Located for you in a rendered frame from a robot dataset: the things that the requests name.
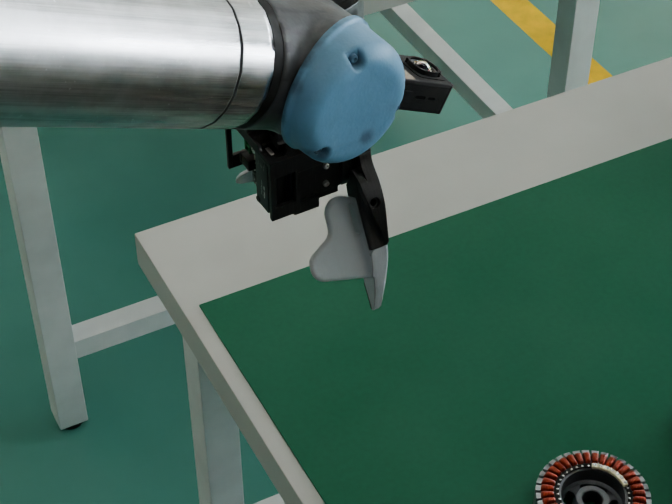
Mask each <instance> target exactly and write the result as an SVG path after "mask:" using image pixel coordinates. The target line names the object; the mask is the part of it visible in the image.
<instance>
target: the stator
mask: <svg viewBox="0 0 672 504"><path fill-rule="evenodd" d="M598 453H599V451H593V450H592V451H591V456H590V453H589V450H582V452H581V453H580V451H573V452H572V454H571V453H570V452H568V453H565V454H564V455H563V456H562V455H560V456H558V457H556V459H555V460H554V459H553V460H551V461H550V462H549V464H547V465H546V466H545V467H544V468H543V471H541V472H540V474H539V477H538V479H537V482H536V487H535V494H534V501H533V504H564V502H563V500H564V498H565V496H566V495H567V494H570V495H572V496H573V497H574V498H573V500H572V504H584V503H585V502H594V503H596V504H612V503H615V504H652V500H651V493H650V491H649V487H648V485H647V484H645V480H644V478H643V477H642V476H641V477H640V473H639V472H638V471H637V470H636V469H635V470H634V471H633V469H634V467H633V466H631V465H630V464H629V463H628V464H627V465H626V461H624V460H622V459H619V460H617V458H618V457H616V456H614V455H610V457H609V458H608V453H605V452H601V454H600V457H599V454H598ZM607 458H608V459H607Z"/></svg>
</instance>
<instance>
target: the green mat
mask: <svg viewBox="0 0 672 504"><path fill-rule="evenodd" d="M387 245H388V265H387V275H386V283H385V288H384V294H383V299H382V304H381V306H380V307H379V308H378V309H375V310H372V309H371V307H370V303H369V300H368V296H367V292H366V289H365V286H364V278H358V279H349V280H339V281H329V282H321V281H318V280H316V279H315V278H314V277H313V276H312V274H311V271H310V267H309V266H308V267H305V268H302V269H299V270H296V271H294V272H291V273H288V274H285V275H282V276H279V277H277V278H274V279H271V280H268V281H265V282H262V283H260V284H257V285H254V286H251V287H248V288H245V289H243V290H240V291H237V292H234V293H231V294H228V295H225V296H223V297H220V298H217V299H214V300H211V301H208V302H206V303H203V304H200V305H199V306H200V308H201V310H202V311H203V313H204V314H205V316H206V317H207V319H208V321H209V322H210V324H211V325H212V327H213V328H214V330H215V332H216V333H217V335H218V336H219V338H220V339H221V341H222V343H223V344H224V346H225V347H226V349H227V350H228V352H229V354H230V355H231V357H232V358H233V360H234V361H235V363H236V365H237V366H238V368H239V369H240V371H241V372H242V374H243V376H244V377H245V379H246V380H247V382H248V383H249V385H250V387H251V388H252V390H253V391H254V393H255V394H256V396H257V398H258V399H259V401H260V402H261V404H262V405H263V407H264V409H265V410H266V412H267V413H268V415H269V416H270V418H271V420H272V421H273V423H274V424H275V426H276V427H277V429H278V430H279V432H280V434H281V435H282V437H283V438H284V440H285V441H286V443H287V445H288V446H289V448H290V449H291V451H292V452H293V454H294V456H295V457H296V459H297V460H298V462H299V463H300V465H301V467H302V468H303V470H304V471H305V473H306V474H307V476H308V478H309V479H310V481H311V482H312V484H313V485H314V487H315V489H316V490H317V492H318V493H319V495H320V496H321V498H322V500H323V501H324V503H325V504H533V501H534V494H535V487H536V482H537V479H538V477H539V474H540V472H541V471H543V468H544V467H545V466H546V465H547V464H549V462H550V461H551V460H553V459H554V460H555V459H556V457H558V456H560V455H562V456H563V455H564V454H565V453H568V452H570V453H571V454H572V452H573V451H580V453H581V452H582V450H589V453H590V456H591V451H592V450H593V451H599V453H598V454H599V457H600V454H601V452H605V453H608V458H609V457H610V455H614V456H616V457H618V458H617V460H619V459H622V460H624V461H626V465H627V464H628V463H629V464H630V465H631V466H633V467H634V469H633V471H634V470H635V469H636V470H637V471H638V472H639V473H640V477H641V476H642V477H643V478H644V480H645V484H647V485H648V487H649V491H650V493H651V500H652V504H672V138H671V139H668V140H665V141H662V142H660V143H657V144H654V145H651V146H648V147H645V148H643V149H640V150H637V151H634V152H631V153H628V154H626V155H623V156H620V157H617V158H614V159H611V160H609V161H606V162H603V163H600V164H597V165H594V166H592V167H589V168H586V169H583V170H580V171H577V172H574V173H572V174H569V175H566V176H563V177H560V178H557V179H555V180H552V181H549V182H546V183H543V184H540V185H538V186H535V187H532V188H529V189H526V190H523V191H521V192H518V193H515V194H512V195H509V196H506V197H504V198H501V199H498V200H495V201H492V202H489V203H487V204H484V205H481V206H478V207H475V208H472V209H470V210H467V211H464V212H461V213H458V214H455V215H452V216H450V217H447V218H444V219H441V220H438V221H435V222H433V223H430V224H427V225H424V226H421V227H418V228H416V229H413V230H410V231H407V232H404V233H401V234H399V235H396V236H393V237H390V238H389V242H388V244H387ZM608 458H607V459H608Z"/></svg>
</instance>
